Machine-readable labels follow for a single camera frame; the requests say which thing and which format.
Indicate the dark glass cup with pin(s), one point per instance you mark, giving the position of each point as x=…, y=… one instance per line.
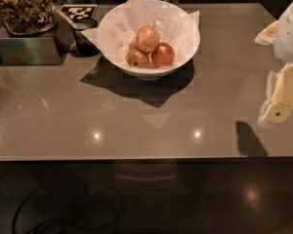
x=84, y=46

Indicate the white ceramic bowl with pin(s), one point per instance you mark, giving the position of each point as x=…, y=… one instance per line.
x=172, y=20

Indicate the metal box stand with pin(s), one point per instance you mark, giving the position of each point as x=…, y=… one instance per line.
x=49, y=48

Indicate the right red apple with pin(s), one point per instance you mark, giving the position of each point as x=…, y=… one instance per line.
x=163, y=56

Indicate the red-yellow apple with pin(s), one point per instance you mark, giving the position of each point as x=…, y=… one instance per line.
x=136, y=58
x=147, y=39

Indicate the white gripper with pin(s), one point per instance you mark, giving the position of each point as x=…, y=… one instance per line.
x=290, y=38

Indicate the black white marker card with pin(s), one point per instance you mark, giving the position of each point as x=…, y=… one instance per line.
x=79, y=12

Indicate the white paper liner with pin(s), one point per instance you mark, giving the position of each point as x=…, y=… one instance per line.
x=120, y=33

